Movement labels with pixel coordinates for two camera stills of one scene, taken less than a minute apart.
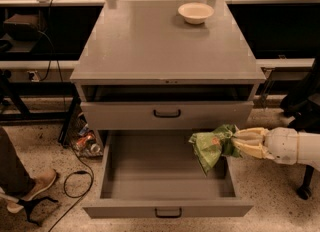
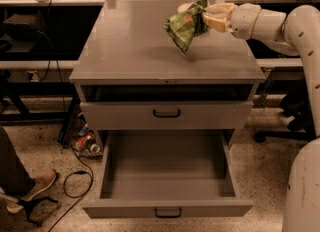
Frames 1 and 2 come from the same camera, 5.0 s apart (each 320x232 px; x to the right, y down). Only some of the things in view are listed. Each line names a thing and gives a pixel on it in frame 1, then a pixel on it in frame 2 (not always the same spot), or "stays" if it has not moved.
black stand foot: (27, 204) stays
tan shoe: (41, 181) stays
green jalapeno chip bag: (210, 147) -> (185, 25)
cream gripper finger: (251, 135) -> (222, 9)
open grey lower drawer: (159, 174) stays
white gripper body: (282, 145) -> (244, 20)
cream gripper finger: (254, 150) -> (219, 24)
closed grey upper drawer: (166, 114) stays
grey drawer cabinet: (147, 67) stays
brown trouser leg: (15, 179) stays
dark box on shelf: (22, 28) stays
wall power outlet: (33, 76) stays
